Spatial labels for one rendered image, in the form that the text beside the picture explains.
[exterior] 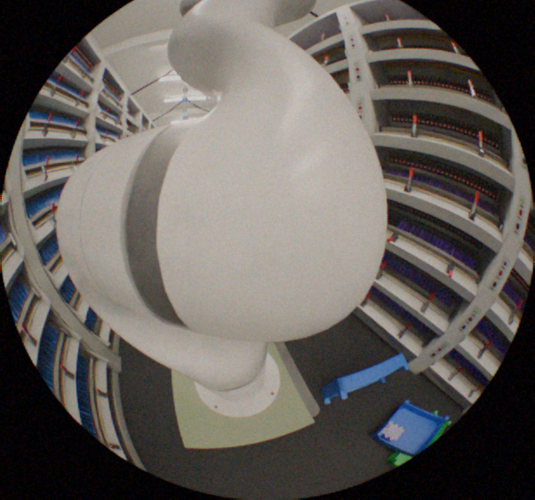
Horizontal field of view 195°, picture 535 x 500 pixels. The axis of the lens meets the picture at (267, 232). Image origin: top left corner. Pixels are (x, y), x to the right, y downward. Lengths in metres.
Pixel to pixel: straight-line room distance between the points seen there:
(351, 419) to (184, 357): 0.77
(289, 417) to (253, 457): 0.44
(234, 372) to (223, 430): 0.26
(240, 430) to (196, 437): 0.09
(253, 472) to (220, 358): 0.73
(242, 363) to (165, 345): 0.07
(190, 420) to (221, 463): 0.45
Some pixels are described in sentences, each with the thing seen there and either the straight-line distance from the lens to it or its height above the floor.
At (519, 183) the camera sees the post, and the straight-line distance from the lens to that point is 0.71.
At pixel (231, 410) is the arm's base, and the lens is 0.40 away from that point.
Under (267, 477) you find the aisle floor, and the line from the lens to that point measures 0.85.
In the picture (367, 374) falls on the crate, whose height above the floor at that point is 0.20.
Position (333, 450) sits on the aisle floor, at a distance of 0.84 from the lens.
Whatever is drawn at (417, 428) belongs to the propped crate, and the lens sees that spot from 0.99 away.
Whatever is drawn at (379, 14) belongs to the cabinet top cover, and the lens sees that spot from 1.24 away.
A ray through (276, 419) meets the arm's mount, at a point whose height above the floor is 0.37.
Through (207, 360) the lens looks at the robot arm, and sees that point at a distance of 0.16.
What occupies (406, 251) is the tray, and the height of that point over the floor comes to 0.51.
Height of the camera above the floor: 0.77
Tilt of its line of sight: 27 degrees down
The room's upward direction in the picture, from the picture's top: straight up
